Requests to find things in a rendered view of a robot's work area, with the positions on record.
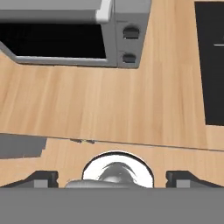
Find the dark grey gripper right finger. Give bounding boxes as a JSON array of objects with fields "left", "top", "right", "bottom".
[{"left": 165, "top": 170, "right": 223, "bottom": 189}]

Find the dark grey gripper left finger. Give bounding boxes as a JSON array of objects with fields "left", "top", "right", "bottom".
[{"left": 2, "top": 170, "right": 60, "bottom": 189}]

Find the grey cupboard front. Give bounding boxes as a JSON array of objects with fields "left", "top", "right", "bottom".
[{"left": 0, "top": 133, "right": 48, "bottom": 160}]

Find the round white knob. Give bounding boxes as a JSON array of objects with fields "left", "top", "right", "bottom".
[{"left": 64, "top": 150, "right": 155, "bottom": 189}]

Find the black hob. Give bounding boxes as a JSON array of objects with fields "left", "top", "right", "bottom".
[{"left": 194, "top": 1, "right": 224, "bottom": 127}]

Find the grey toaster oven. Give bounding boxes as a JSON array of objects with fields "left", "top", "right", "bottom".
[{"left": 0, "top": 0, "right": 152, "bottom": 70}]

